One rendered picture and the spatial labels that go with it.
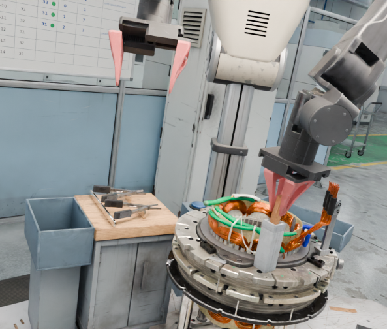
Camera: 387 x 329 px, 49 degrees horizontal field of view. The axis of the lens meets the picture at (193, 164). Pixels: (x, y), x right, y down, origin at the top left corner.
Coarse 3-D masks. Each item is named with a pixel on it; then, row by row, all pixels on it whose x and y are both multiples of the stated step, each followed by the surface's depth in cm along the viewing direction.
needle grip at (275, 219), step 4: (280, 196) 70; (276, 200) 70; (280, 200) 69; (276, 204) 70; (276, 208) 70; (272, 212) 71; (276, 212) 70; (272, 216) 71; (276, 216) 70; (280, 216) 70; (272, 220) 71; (276, 220) 70; (276, 224) 71
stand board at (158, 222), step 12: (84, 204) 96; (96, 204) 97; (144, 204) 101; (96, 216) 90; (132, 216) 93; (156, 216) 96; (168, 216) 97; (96, 228) 85; (108, 228) 86; (120, 228) 87; (132, 228) 88; (144, 228) 90; (156, 228) 91; (168, 228) 93; (96, 240) 85
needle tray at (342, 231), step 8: (264, 200) 120; (296, 208) 118; (304, 208) 117; (296, 216) 119; (304, 216) 117; (312, 216) 116; (320, 216) 115; (304, 224) 107; (312, 224) 116; (336, 224) 113; (344, 224) 111; (320, 232) 105; (336, 232) 113; (344, 232) 112; (336, 240) 103; (344, 240) 103; (336, 248) 103
